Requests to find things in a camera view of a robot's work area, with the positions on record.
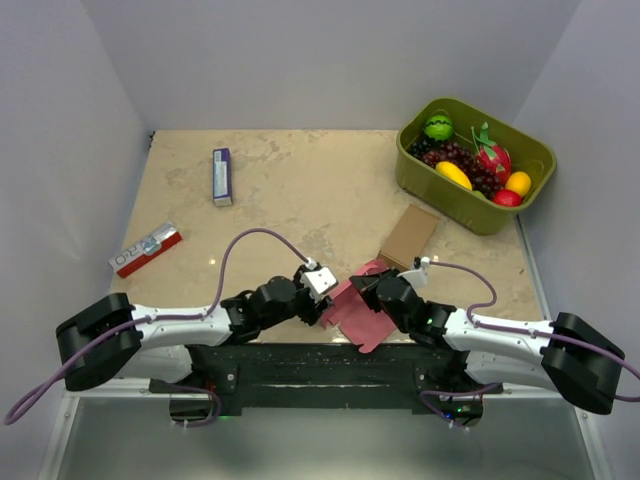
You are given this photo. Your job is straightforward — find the pink paper box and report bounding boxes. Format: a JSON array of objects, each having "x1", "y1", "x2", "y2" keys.
[{"x1": 320, "y1": 280, "x2": 396, "y2": 354}]

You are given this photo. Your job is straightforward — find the olive green plastic bin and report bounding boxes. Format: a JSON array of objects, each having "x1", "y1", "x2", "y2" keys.
[{"x1": 395, "y1": 97, "x2": 556, "y2": 236}]

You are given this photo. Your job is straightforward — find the red toy apple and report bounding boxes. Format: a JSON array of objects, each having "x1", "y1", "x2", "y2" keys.
[{"x1": 492, "y1": 189, "x2": 522, "y2": 208}]

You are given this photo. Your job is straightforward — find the orange toy lemon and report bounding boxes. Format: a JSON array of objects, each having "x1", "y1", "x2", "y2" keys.
[{"x1": 505, "y1": 171, "x2": 532, "y2": 198}]

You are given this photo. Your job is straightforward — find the red toy dragon fruit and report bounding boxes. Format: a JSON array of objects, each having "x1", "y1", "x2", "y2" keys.
[{"x1": 471, "y1": 122, "x2": 512, "y2": 186}]

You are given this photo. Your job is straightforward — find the yellow toy mango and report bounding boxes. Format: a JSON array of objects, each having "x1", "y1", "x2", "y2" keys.
[{"x1": 435, "y1": 161, "x2": 473, "y2": 191}]

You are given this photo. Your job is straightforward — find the purple toothpaste box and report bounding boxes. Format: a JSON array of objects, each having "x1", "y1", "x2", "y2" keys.
[{"x1": 212, "y1": 148, "x2": 233, "y2": 207}]

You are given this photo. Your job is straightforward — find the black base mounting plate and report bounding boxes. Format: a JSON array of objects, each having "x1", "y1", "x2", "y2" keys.
[{"x1": 149, "y1": 343, "x2": 488, "y2": 422}]

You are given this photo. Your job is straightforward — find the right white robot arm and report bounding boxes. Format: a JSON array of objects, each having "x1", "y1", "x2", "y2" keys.
[{"x1": 350, "y1": 269, "x2": 624, "y2": 415}]

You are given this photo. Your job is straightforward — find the aluminium frame rail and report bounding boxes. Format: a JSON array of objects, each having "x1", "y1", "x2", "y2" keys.
[{"x1": 62, "y1": 219, "x2": 594, "y2": 416}]

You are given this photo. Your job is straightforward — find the dark purple toy grapes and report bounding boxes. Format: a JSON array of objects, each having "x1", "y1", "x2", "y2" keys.
[{"x1": 408, "y1": 138, "x2": 502, "y2": 200}]

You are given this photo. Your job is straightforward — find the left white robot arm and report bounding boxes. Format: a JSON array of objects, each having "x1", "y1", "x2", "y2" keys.
[{"x1": 56, "y1": 265, "x2": 338, "y2": 392}]

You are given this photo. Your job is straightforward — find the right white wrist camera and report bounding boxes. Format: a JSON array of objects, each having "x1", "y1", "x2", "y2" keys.
[{"x1": 398, "y1": 256, "x2": 431, "y2": 289}]

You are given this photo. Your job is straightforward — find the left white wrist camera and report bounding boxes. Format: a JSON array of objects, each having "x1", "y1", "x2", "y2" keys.
[{"x1": 301, "y1": 257, "x2": 338, "y2": 302}]

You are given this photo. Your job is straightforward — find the green toy watermelon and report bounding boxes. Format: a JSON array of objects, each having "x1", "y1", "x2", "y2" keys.
[{"x1": 423, "y1": 114, "x2": 454, "y2": 141}]

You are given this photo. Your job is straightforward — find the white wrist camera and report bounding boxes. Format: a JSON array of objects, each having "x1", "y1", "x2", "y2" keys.
[
  {"x1": 301, "y1": 257, "x2": 338, "y2": 302},
  {"x1": 398, "y1": 256, "x2": 431, "y2": 289}
]

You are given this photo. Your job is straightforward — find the red white toothpaste box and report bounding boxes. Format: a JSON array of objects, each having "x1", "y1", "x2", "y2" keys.
[{"x1": 109, "y1": 222, "x2": 183, "y2": 278}]

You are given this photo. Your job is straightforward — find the brown cardboard box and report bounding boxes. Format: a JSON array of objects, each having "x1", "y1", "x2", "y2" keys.
[{"x1": 377, "y1": 205, "x2": 440, "y2": 271}]

